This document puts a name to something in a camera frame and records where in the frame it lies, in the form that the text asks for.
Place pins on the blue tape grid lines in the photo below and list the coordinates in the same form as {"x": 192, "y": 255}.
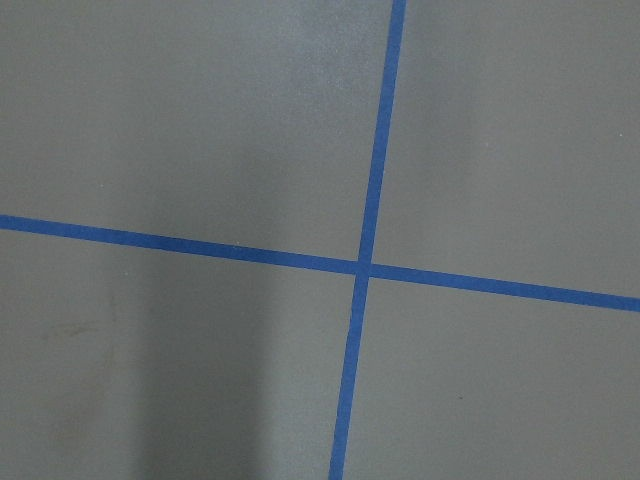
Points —
{"x": 363, "y": 269}

